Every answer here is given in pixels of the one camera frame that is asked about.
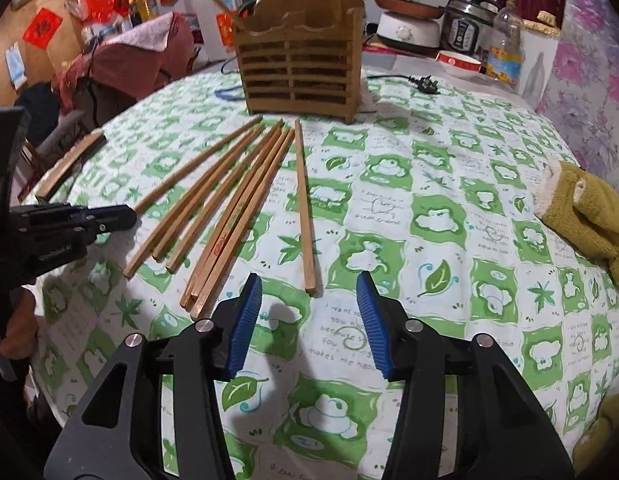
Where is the brown wooden cabinet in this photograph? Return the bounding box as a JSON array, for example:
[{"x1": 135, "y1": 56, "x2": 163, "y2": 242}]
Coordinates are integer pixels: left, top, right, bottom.
[{"x1": 0, "y1": 0, "x2": 86, "y2": 107}]

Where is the white bowl red rim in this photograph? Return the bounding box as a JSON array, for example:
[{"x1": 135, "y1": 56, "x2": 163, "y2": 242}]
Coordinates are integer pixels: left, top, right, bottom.
[{"x1": 436, "y1": 51, "x2": 483, "y2": 80}]

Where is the row of wooden chopsticks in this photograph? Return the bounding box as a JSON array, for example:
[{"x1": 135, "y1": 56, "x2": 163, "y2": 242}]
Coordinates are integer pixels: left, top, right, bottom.
[{"x1": 124, "y1": 115, "x2": 296, "y2": 320}]

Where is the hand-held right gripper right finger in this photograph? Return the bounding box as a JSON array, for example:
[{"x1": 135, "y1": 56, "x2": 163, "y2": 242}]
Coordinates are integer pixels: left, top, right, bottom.
[{"x1": 356, "y1": 271, "x2": 575, "y2": 480}]

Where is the wooden slatted chopstick holder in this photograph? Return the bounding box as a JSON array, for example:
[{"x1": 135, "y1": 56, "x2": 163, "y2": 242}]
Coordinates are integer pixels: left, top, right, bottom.
[{"x1": 233, "y1": 0, "x2": 366, "y2": 125}]

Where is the white electric cooker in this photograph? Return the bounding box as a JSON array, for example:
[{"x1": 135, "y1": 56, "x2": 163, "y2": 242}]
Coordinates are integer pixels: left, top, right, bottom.
[{"x1": 377, "y1": 10, "x2": 443, "y2": 57}]

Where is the red pink quilted cover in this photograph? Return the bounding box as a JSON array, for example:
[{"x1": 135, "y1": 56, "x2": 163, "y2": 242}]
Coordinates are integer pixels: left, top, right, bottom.
[{"x1": 58, "y1": 11, "x2": 196, "y2": 107}]

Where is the dark frying pan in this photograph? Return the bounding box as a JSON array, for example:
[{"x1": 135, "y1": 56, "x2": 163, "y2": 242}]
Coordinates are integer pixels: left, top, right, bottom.
[{"x1": 373, "y1": 0, "x2": 446, "y2": 19}]

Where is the silver black pressure cooker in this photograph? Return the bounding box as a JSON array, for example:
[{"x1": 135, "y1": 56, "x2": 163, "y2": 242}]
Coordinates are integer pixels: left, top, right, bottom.
[{"x1": 442, "y1": 0, "x2": 499, "y2": 57}]

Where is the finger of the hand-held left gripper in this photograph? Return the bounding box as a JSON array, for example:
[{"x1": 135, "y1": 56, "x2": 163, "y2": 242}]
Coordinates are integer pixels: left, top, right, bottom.
[{"x1": 68, "y1": 205, "x2": 138, "y2": 242}]

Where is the person's left hand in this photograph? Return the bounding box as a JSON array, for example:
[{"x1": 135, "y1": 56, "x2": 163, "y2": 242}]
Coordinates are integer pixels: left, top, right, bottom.
[{"x1": 0, "y1": 287, "x2": 40, "y2": 361}]

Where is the green white printed tablecloth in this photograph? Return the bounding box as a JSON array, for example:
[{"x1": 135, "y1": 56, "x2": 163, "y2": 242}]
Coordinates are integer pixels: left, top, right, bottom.
[{"x1": 30, "y1": 67, "x2": 619, "y2": 480}]

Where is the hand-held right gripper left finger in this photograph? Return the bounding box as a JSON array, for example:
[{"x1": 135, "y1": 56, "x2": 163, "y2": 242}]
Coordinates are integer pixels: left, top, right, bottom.
[{"x1": 44, "y1": 274, "x2": 263, "y2": 480}]

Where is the white refrigerator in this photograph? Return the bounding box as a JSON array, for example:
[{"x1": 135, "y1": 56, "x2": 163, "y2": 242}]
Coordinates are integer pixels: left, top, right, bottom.
[{"x1": 184, "y1": 0, "x2": 241, "y2": 61}]

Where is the olive plush toy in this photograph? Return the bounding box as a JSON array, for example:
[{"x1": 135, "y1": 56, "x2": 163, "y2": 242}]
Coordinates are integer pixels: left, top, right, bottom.
[{"x1": 533, "y1": 160, "x2": 619, "y2": 282}]

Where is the black power plug cable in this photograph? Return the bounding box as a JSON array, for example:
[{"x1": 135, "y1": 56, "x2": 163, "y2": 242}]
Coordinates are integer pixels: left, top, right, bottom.
[{"x1": 367, "y1": 74, "x2": 441, "y2": 95}]

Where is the clear plastic oil bottle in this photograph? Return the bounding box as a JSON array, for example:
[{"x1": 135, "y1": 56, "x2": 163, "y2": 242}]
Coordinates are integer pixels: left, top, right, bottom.
[{"x1": 486, "y1": 0, "x2": 526, "y2": 84}]

